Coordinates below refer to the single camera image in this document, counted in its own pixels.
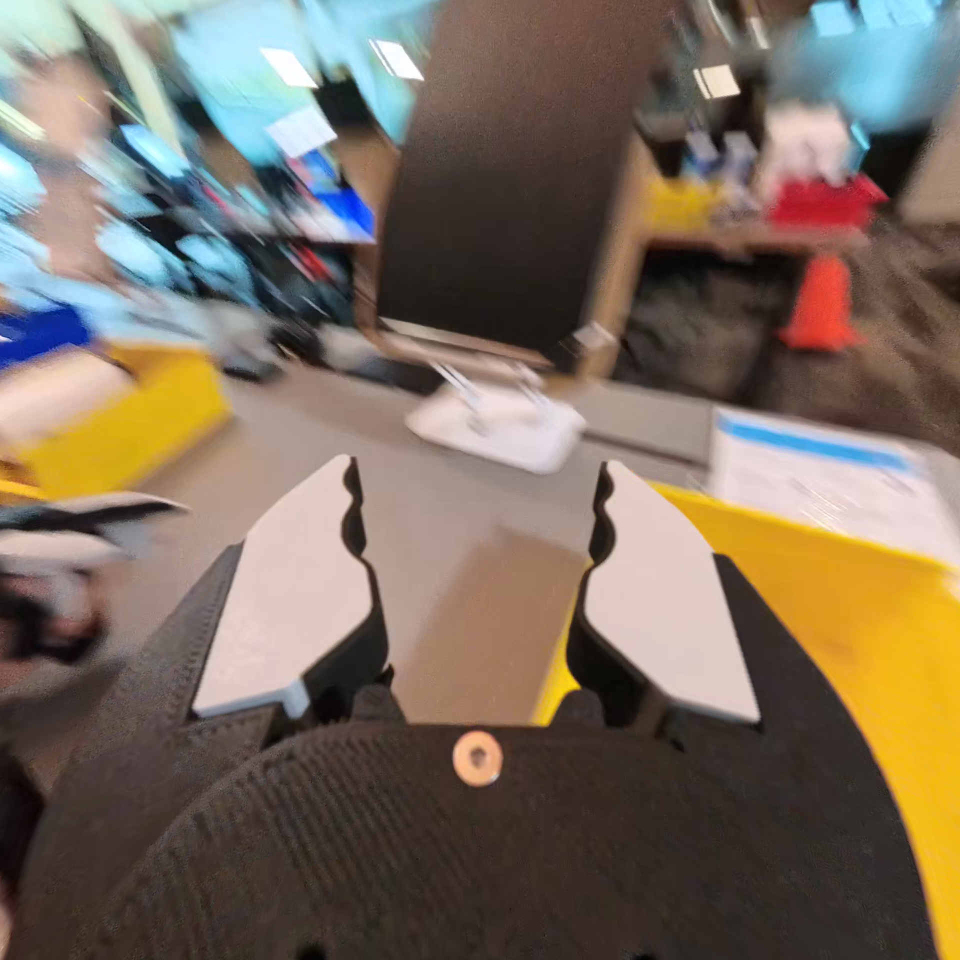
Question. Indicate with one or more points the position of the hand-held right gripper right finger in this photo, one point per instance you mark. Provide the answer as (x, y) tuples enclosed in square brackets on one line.
[(660, 600)]

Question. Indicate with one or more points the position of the laminated paper sheet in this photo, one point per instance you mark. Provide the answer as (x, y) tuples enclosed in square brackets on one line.
[(825, 487)]

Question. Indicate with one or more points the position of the red plastic bin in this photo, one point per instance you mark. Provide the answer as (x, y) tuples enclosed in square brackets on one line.
[(825, 206)]

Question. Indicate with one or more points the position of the orange traffic cone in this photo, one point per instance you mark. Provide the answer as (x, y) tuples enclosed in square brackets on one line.
[(821, 315)]

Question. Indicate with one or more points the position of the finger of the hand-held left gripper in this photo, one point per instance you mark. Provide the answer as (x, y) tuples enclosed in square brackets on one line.
[(60, 555), (90, 514)]

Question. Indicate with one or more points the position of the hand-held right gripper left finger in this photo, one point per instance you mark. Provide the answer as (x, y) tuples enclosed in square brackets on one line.
[(292, 600)]

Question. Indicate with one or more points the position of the grey desk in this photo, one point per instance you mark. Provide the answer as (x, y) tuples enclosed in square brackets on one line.
[(300, 420)]

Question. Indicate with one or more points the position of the yellow plastic bin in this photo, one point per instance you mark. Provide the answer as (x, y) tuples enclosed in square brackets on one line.
[(135, 435), (862, 637)]

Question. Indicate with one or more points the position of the black monitor with white stand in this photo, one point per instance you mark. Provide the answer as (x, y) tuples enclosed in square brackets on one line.
[(495, 187)]

